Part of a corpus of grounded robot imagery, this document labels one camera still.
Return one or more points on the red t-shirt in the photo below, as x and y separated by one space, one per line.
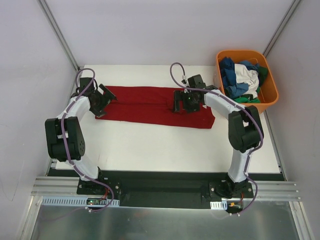
153 105

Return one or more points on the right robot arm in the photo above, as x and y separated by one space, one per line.
245 133

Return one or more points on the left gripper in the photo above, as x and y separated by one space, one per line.
103 100

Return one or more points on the blue t-shirt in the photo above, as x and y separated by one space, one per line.
228 76

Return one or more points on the aluminium frame rail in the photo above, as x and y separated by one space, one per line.
285 191

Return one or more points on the left aluminium corner post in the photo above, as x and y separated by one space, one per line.
58 33

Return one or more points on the white t-shirt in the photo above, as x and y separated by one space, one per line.
247 79

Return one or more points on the aluminium corner post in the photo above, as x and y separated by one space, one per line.
292 9
58 33

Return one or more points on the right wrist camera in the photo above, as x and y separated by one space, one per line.
193 83

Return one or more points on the right aluminium corner post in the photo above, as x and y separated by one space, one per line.
292 9

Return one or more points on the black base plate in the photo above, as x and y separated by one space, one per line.
169 200

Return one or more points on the orange plastic basket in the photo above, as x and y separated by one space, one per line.
268 94

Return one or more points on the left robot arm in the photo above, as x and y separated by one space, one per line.
66 143

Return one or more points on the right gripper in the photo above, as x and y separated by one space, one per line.
181 100

